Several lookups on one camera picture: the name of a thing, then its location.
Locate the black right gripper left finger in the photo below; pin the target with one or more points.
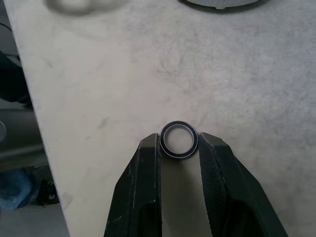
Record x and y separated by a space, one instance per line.
138 187

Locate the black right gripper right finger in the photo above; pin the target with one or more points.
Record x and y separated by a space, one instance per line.
229 187

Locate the grey round motor housing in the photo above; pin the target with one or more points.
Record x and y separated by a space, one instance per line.
222 3

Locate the black object with white marks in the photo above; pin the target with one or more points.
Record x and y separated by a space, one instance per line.
48 192

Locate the blue cloth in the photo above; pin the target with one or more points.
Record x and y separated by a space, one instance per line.
14 187

